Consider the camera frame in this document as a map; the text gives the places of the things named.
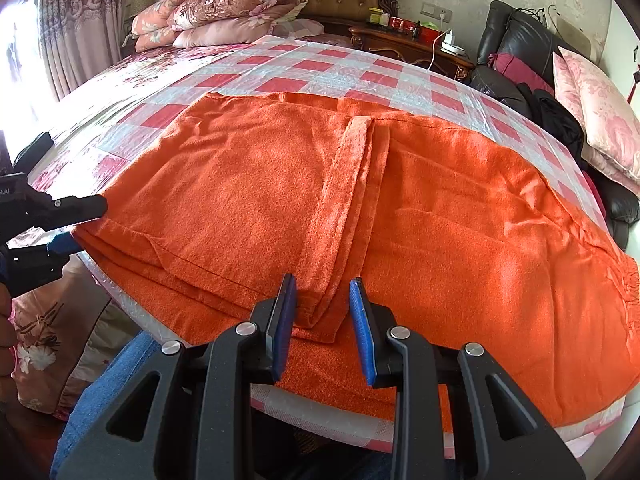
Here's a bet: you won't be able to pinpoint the white charger device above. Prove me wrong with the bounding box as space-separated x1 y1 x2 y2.
440 30 469 57

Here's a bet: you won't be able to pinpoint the beige flat pad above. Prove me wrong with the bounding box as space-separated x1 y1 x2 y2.
554 12 594 54

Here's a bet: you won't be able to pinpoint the black leather armchair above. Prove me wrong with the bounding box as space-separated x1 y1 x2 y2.
470 0 640 252

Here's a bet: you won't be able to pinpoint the pink patterned curtain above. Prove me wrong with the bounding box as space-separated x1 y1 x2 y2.
27 0 132 105

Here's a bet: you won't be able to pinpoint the pink floral pillow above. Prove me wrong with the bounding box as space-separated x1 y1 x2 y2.
131 0 201 54

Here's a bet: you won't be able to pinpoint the dark pouch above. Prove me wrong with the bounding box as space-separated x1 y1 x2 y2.
12 131 56 172

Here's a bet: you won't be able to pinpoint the folded red floral quilt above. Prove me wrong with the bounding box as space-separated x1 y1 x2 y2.
167 0 309 32

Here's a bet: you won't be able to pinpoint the white charging cable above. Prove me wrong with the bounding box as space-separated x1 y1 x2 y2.
427 27 452 72

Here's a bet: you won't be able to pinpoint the red garment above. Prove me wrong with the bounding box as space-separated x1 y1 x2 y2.
581 169 609 212

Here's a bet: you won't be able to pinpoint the person's blue jeans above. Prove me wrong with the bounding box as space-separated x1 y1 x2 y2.
50 332 168 480

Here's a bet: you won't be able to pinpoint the red white checked plastic cloth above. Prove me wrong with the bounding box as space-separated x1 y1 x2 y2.
27 35 626 466

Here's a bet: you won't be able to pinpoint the dark red cushion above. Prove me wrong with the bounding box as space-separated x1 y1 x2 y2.
492 52 557 97

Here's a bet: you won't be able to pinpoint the pale pink pillow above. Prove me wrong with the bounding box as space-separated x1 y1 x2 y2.
172 15 282 49

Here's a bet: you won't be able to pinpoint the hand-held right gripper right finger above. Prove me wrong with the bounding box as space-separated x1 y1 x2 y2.
348 276 586 480

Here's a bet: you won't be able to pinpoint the checked pillow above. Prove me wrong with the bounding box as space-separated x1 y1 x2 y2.
275 17 327 39

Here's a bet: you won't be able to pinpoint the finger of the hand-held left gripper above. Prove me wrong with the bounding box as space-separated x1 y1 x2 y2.
27 193 109 229
5 231 84 295

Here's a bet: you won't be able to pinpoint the person's left hand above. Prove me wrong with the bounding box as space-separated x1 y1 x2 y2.
0 285 21 378

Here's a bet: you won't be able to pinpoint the black clothes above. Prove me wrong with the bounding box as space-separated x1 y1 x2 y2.
517 82 587 162

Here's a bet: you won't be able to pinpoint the large pink floral cushion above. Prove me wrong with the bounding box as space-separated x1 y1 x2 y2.
557 46 640 182

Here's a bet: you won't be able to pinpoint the orange pants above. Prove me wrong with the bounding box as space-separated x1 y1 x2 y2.
72 91 640 433

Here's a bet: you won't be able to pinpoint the white wardrobe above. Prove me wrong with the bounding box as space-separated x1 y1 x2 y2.
607 0 640 92

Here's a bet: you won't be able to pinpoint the carved wooden nightstand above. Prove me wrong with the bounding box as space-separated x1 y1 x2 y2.
348 24 476 82

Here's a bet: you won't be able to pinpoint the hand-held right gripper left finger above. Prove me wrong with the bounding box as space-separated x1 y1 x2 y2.
57 272 299 480

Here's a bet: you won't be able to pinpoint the red container with green top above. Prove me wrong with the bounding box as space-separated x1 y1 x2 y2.
417 18 444 41

